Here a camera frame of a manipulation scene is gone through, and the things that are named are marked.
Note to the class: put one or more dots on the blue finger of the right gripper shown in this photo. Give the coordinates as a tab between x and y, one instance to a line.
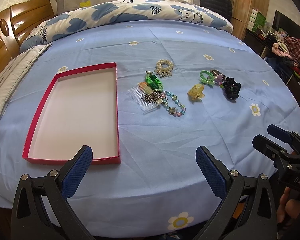
270	149
284	136

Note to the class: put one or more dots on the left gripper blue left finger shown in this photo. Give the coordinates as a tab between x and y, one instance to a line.
74	170

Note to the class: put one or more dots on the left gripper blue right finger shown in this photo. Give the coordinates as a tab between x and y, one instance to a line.
213	170

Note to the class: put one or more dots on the black scrunchie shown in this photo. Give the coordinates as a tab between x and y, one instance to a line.
231	88

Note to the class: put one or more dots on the yellow hair claw clip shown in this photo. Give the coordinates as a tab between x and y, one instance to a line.
196	92

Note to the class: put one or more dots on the purple bow hair clip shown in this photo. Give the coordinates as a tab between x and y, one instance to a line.
219	78

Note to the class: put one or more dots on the brown strap wristwatch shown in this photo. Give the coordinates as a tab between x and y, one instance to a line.
215	72

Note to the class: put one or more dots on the clear hair comb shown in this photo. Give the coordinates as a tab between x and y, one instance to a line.
139	92

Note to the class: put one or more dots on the person's right hand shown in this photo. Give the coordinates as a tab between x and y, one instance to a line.
287	206

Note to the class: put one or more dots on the red shallow box tray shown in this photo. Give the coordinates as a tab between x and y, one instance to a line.
79	107

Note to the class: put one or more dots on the pile of clothes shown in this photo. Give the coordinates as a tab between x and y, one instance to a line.
288	50

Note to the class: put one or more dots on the blue floral bedsheet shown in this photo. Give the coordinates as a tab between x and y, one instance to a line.
158	181

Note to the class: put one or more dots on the black monitor screen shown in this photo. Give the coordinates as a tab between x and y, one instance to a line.
281	21

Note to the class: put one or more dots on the black jacket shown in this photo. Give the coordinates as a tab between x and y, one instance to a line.
222	7

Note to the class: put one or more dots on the wooden headboard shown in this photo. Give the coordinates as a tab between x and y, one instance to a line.
16	23

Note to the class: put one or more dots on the blue heart patterned duvet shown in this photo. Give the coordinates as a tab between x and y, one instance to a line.
119	11

